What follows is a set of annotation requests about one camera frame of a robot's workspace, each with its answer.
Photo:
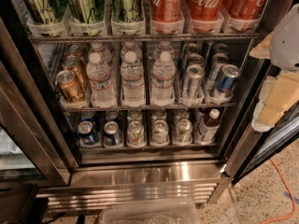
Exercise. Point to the open fridge door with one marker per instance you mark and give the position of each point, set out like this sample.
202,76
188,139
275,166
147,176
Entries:
254,148

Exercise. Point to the middle green drink can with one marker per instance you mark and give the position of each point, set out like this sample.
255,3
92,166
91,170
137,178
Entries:
87,15

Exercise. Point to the middle gold can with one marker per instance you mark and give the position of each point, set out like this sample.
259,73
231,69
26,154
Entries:
76,65

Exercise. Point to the front silver green can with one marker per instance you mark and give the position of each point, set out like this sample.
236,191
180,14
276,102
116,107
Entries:
135,134

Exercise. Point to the silver green can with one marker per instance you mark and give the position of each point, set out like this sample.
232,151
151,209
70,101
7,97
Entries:
135,134
159,134
182,134

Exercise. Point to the blue pepsi can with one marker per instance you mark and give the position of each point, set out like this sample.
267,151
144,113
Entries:
112,135
87,134

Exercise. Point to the green drink can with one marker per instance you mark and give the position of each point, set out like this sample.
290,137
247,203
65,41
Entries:
127,16
47,17
87,15

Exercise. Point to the right green drink can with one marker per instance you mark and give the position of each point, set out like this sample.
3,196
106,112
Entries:
127,16

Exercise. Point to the front silver slim can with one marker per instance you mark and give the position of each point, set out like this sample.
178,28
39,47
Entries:
192,81

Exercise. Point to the white capped drink bottle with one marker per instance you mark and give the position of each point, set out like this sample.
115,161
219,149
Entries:
207,127

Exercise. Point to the front blue slim can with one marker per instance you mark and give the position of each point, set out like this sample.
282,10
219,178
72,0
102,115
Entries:
229,75

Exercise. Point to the front gold can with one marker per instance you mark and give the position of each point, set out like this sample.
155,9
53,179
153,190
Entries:
70,86

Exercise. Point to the water bottle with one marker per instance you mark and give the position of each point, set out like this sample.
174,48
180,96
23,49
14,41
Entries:
132,81
162,79
98,73

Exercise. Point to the left front water bottle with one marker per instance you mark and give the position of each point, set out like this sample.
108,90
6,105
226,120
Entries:
98,73

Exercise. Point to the stainless steel fridge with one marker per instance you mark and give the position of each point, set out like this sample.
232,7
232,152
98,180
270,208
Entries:
76,179

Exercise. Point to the red coke can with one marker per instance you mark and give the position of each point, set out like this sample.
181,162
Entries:
164,14
243,15
205,15

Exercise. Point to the middle front water bottle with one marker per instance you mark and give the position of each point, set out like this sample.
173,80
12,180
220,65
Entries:
132,81

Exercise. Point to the gold can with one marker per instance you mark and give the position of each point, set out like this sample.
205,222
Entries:
76,50
76,65
70,86

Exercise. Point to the back gold can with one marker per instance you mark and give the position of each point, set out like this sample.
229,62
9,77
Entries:
76,50

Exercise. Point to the right front water bottle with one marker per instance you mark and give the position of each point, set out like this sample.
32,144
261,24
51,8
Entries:
162,79

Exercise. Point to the clear plastic bin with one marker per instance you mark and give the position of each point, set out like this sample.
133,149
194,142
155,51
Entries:
164,211

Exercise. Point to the left green drink can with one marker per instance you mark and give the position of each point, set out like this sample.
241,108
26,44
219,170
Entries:
47,17

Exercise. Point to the left blue pepsi can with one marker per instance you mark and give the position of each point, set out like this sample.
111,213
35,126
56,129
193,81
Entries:
87,134

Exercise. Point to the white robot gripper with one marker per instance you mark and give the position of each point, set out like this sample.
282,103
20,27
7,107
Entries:
286,44

